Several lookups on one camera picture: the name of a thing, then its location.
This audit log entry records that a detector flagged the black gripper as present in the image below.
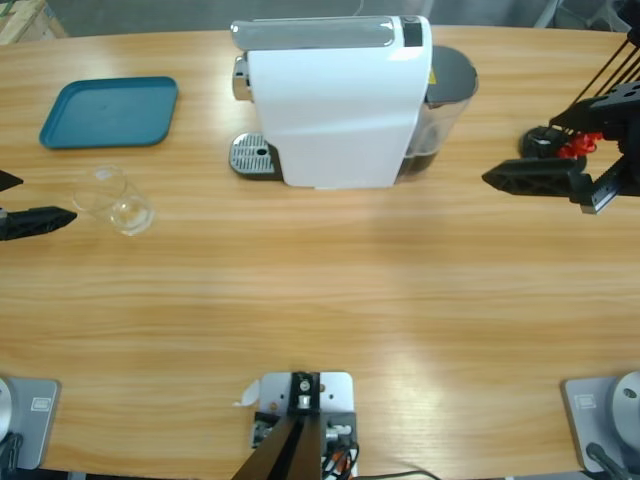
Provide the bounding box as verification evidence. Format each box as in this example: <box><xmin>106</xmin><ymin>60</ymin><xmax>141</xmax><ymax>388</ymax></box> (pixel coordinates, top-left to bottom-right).
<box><xmin>482</xmin><ymin>82</ymin><xmax>640</xmax><ymax>216</ymax></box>

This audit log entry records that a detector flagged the thin black cable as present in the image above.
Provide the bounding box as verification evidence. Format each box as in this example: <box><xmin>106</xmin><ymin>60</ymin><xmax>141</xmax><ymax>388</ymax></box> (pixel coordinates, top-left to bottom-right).
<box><xmin>357</xmin><ymin>468</ymin><xmax>444</xmax><ymax>480</ymax></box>

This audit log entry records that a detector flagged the white tape strip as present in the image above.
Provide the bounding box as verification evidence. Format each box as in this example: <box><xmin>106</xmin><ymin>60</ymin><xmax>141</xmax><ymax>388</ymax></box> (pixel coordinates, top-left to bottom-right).
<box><xmin>231</xmin><ymin>378</ymin><xmax>262</xmax><ymax>409</ymax></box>

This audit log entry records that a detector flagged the teal plastic tray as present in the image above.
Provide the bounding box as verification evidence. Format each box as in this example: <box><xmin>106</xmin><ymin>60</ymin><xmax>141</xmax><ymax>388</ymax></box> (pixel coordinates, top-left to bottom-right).
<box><xmin>38</xmin><ymin>75</ymin><xmax>180</xmax><ymax>150</ymax></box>

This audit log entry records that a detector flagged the white capsule coffee machine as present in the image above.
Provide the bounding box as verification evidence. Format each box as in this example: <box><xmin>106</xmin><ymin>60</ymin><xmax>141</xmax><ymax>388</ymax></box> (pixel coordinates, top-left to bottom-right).
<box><xmin>228</xmin><ymin>14</ymin><xmax>480</xmax><ymax>192</ymax></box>

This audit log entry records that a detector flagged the dark camera post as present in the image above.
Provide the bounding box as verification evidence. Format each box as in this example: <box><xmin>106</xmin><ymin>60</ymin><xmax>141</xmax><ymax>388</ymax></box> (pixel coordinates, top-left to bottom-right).
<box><xmin>233</xmin><ymin>370</ymin><xmax>322</xmax><ymax>480</ymax></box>

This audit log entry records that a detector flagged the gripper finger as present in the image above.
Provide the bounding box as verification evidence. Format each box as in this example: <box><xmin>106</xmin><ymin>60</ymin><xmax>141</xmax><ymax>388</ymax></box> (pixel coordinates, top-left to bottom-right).
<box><xmin>0</xmin><ymin>168</ymin><xmax>25</xmax><ymax>194</ymax></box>
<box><xmin>0</xmin><ymin>205</ymin><xmax>79</xmax><ymax>242</ymax></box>

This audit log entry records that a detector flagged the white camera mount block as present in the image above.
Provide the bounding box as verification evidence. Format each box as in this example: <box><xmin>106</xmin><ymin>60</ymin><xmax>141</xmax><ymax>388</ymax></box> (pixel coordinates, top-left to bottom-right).
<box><xmin>248</xmin><ymin>370</ymin><xmax>359</xmax><ymax>480</ymax></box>

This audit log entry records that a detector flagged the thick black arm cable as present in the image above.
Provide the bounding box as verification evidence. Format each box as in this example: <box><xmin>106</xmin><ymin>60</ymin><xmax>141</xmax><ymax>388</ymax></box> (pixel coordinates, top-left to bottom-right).
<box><xmin>584</xmin><ymin>442</ymin><xmax>634</xmax><ymax>480</ymax></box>
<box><xmin>0</xmin><ymin>432</ymin><xmax>25</xmax><ymax>471</ymax></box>

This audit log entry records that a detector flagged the black capsule holder stand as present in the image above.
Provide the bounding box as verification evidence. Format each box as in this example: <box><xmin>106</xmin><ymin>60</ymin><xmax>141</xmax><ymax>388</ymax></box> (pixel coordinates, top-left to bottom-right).
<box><xmin>521</xmin><ymin>34</ymin><xmax>640</xmax><ymax>172</ymax></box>

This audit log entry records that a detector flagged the clear glass cup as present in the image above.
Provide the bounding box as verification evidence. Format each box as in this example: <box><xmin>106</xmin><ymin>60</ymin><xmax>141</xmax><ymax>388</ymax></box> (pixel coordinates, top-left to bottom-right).
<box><xmin>70</xmin><ymin>164</ymin><xmax>157</xmax><ymax>237</ymax></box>

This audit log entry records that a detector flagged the white metal frame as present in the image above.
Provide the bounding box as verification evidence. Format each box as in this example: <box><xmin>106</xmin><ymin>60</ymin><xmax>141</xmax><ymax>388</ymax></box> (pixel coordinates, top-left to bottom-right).
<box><xmin>532</xmin><ymin>0</ymin><xmax>569</xmax><ymax>29</ymax></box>

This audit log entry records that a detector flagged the black and orange cable bundle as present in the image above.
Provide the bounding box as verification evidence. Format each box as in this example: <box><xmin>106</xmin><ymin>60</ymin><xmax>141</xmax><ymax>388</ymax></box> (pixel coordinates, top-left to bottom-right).
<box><xmin>319</xmin><ymin>439</ymin><xmax>361</xmax><ymax>479</ymax></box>

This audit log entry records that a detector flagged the wooden pallet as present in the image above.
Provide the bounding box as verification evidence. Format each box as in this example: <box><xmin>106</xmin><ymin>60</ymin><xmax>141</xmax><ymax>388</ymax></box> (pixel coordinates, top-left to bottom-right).
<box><xmin>0</xmin><ymin>0</ymin><xmax>69</xmax><ymax>46</ymax></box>

